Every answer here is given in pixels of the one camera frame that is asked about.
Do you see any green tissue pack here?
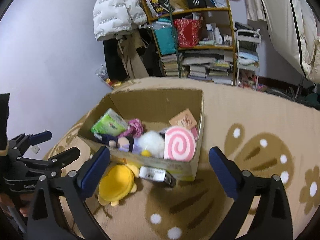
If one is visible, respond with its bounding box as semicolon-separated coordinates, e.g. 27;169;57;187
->
91;108;128;137

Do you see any white fluffy plush toy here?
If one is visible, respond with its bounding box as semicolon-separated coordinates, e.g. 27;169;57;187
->
138;131;165;159

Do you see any pink swirl plush cushion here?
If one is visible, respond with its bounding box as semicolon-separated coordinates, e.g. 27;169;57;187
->
164;126;196;162

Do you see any person's left hand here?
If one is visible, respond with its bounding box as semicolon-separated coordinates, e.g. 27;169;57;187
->
0;193;33;218

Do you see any yellow plush toy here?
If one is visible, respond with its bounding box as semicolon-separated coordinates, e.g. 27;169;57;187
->
98;164;140;206

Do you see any pink plush toy left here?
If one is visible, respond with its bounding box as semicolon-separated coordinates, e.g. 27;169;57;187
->
121;119;145;138

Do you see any pink plush toy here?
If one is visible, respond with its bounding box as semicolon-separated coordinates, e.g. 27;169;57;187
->
190;126;199;141
121;119;145;138

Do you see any plastic bag of toys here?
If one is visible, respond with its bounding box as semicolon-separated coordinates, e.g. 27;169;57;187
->
95;64;123;89

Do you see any beige patterned round rug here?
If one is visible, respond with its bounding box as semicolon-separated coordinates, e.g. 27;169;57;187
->
47;77;319;239

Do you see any black and white carton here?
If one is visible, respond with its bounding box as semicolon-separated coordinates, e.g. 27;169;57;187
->
139;166;176;187

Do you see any open cardboard box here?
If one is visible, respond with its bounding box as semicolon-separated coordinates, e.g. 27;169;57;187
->
78;88;204;181

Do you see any pink plush toy right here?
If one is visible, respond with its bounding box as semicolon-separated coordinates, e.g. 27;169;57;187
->
190;126;199;141

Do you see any pink printed card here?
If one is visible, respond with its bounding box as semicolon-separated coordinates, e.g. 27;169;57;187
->
169;108;197;130

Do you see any beige trench coat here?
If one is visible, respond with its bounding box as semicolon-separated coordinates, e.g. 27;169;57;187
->
118;31;149;79

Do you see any white puffer jacket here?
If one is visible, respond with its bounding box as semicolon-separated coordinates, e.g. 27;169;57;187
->
93;0;147;41

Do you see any teal bag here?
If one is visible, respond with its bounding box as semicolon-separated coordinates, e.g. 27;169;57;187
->
151;18;176;55

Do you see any stack of books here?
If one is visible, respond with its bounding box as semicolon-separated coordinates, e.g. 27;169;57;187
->
160;49;235;86

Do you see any red gift bag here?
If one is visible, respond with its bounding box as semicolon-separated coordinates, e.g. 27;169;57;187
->
174;18;202;48

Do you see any white trolley cart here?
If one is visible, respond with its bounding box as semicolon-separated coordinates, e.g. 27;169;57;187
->
235;29;261;90

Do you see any wooden shelf unit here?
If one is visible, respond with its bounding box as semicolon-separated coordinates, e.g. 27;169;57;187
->
142;0;236;85

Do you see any cream hanging duvet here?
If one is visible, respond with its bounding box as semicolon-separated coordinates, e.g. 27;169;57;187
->
245;0;319;83

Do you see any white wall socket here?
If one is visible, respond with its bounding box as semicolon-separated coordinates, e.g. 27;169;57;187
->
30;145;40;154

